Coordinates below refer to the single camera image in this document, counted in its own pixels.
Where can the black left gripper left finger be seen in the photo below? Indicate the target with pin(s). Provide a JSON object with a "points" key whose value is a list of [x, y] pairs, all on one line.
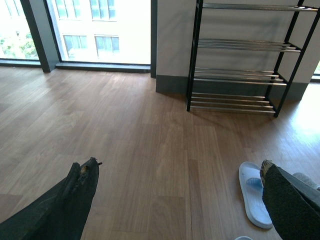
{"points": [[61, 212]]}

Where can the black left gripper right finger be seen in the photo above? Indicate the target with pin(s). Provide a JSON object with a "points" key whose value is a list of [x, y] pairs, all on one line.
{"points": [[293, 206]]}

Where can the grey mesh sneaker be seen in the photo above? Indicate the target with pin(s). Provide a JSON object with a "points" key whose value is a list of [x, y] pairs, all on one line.
{"points": [[307, 180]]}

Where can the black metal shoe rack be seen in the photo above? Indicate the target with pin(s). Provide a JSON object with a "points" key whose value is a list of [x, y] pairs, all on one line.
{"points": [[249, 91]]}

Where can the white blue slide sandal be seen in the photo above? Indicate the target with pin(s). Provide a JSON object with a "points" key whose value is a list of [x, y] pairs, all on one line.
{"points": [[252, 192]]}

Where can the dark window frame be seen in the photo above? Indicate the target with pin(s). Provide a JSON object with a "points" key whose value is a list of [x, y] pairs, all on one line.
{"points": [[41, 29]]}

